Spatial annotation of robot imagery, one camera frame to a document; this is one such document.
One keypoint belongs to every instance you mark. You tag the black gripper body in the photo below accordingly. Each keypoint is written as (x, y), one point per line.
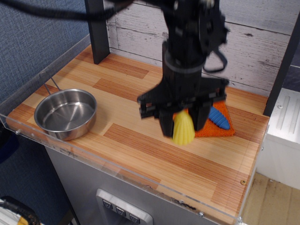
(178, 87)

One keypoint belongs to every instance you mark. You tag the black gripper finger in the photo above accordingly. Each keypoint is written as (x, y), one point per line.
(199, 112)
(166, 122)

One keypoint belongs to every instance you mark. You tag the yellow toy corn cob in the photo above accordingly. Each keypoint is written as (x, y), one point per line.
(183, 129)

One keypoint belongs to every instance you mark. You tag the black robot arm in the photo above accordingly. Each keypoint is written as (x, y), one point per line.
(195, 29)

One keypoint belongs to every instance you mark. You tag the yellow object bottom left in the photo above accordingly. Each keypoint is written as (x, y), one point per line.
(22, 221)

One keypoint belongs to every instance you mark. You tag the orange knitted cloth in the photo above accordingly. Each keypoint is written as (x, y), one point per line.
(212, 130)

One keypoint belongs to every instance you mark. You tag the white metal box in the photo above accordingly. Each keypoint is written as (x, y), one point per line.
(279, 158)

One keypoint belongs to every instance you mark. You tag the stainless steel pot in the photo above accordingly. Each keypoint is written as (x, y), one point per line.
(66, 114)

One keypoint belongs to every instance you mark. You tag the silver toy fridge cabinet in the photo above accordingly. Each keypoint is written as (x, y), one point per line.
(170, 194)

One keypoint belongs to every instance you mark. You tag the silver dispenser button panel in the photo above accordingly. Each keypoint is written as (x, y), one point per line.
(123, 208)

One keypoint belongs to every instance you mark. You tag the blue handled metal spoon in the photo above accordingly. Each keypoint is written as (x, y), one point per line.
(219, 119)

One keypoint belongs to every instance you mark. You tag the right black vertical post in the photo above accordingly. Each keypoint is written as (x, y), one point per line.
(283, 69)

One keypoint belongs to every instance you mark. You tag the black vertical post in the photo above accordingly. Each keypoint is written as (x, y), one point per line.
(283, 69)
(98, 32)

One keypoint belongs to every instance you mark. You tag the left black vertical post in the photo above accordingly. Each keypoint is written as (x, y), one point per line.
(98, 32)

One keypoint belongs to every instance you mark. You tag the clear acrylic guard rail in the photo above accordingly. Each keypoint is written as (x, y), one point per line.
(119, 132)

